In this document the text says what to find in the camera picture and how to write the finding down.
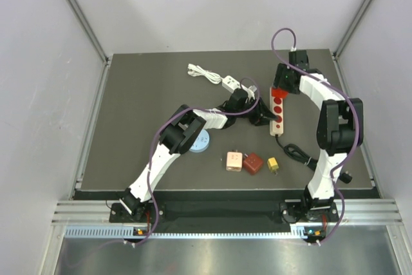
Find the white power strip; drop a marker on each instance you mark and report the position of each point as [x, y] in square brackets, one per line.
[230, 83]

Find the round light blue socket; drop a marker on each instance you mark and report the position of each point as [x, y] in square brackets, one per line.
[201, 143]

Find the slotted cable duct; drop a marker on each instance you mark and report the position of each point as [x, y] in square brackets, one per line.
[136, 233]

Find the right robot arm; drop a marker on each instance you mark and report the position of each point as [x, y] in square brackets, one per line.
[339, 130]

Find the pink cube plug adapter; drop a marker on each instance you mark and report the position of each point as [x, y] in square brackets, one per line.
[234, 161]

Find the red cube plug adapter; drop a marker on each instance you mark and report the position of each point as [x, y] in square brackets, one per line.
[279, 93]

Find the cream power strip red sockets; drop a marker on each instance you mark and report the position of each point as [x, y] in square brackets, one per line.
[276, 107]

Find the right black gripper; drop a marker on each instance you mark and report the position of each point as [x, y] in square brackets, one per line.
[279, 81]

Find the yellow cube plug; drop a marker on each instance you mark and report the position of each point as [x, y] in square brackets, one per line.
[273, 165]

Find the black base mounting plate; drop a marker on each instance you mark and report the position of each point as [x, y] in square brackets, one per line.
[274, 210]

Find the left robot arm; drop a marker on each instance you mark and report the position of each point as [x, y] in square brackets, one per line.
[178, 135]

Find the brown cube plug adapter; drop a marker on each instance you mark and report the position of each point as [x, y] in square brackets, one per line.
[252, 163]

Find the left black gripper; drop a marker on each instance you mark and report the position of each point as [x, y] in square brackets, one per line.
[259, 113]

